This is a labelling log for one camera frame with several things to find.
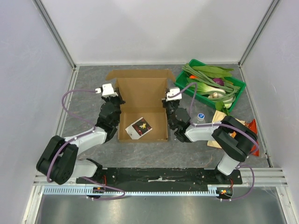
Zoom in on red chip bag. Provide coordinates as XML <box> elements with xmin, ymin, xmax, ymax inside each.
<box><xmin>245</xmin><ymin>119</ymin><xmax>260</xmax><ymax>157</ymax></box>

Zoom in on clear plastic water bottle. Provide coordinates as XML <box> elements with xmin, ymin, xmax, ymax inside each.
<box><xmin>194</xmin><ymin>113</ymin><xmax>206</xmax><ymax>124</ymax></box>

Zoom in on brown cardboard box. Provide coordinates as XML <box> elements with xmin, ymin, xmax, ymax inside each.
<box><xmin>106</xmin><ymin>70</ymin><xmax>176</xmax><ymax>143</ymax></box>

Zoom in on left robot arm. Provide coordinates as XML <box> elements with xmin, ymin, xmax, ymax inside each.
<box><xmin>36</xmin><ymin>88</ymin><xmax>125</xmax><ymax>185</ymax></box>

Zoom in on red onion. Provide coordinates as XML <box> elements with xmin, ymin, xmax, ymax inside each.
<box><xmin>213</xmin><ymin>78</ymin><xmax>224</xmax><ymax>86</ymax></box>

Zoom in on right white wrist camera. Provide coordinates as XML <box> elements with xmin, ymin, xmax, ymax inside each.
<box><xmin>165</xmin><ymin>87</ymin><xmax>182</xmax><ymax>102</ymax></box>

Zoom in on green long beans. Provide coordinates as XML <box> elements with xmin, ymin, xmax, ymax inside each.
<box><xmin>182</xmin><ymin>63</ymin><xmax>240</xmax><ymax>95</ymax></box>

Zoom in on green leafy vegetables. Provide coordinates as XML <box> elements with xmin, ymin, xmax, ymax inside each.
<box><xmin>192</xmin><ymin>65</ymin><xmax>234</xmax><ymax>78</ymax></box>

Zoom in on white slotted cable duct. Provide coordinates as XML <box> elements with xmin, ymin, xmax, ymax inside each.
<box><xmin>43</xmin><ymin>186</ymin><xmax>219</xmax><ymax>196</ymax></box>

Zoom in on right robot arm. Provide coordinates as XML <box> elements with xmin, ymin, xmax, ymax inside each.
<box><xmin>162</xmin><ymin>99</ymin><xmax>258</xmax><ymax>184</ymax></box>

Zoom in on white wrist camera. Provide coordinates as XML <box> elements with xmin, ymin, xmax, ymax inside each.
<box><xmin>165</xmin><ymin>87</ymin><xmax>182</xmax><ymax>102</ymax></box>
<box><xmin>95</xmin><ymin>83</ymin><xmax>119</xmax><ymax>98</ymax></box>

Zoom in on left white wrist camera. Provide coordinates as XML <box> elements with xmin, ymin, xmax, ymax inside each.
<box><xmin>95</xmin><ymin>83</ymin><xmax>119</xmax><ymax>98</ymax></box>

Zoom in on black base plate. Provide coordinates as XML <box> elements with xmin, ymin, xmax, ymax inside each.
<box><xmin>76</xmin><ymin>167</ymin><xmax>243</xmax><ymax>192</ymax></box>

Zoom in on white mushroom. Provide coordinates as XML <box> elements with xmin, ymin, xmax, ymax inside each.
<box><xmin>208</xmin><ymin>92</ymin><xmax>224</xmax><ymax>99</ymax></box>

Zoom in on beige paper bag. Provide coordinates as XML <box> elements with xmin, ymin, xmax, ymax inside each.
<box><xmin>207</xmin><ymin>111</ymin><xmax>246</xmax><ymax>149</ymax></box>

